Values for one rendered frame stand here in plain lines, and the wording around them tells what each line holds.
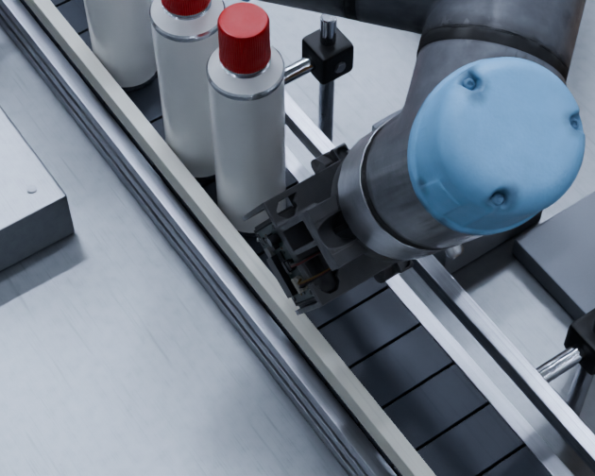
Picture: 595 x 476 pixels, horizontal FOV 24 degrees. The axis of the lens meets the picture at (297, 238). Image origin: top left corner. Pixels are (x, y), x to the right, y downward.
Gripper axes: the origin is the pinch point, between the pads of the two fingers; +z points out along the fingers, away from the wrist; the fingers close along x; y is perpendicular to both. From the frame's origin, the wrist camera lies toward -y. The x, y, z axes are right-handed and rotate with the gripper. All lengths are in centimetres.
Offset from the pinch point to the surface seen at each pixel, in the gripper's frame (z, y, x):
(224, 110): -4.1, 3.2, -10.3
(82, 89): 17.7, 5.4, -19.5
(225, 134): -1.9, 3.2, -9.1
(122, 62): 13.3, 2.7, -19.2
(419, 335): 0.6, -2.8, 9.7
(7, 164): 15.7, 14.0, -16.5
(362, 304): 2.8, -1.0, 5.9
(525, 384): -11.3, -2.8, 14.4
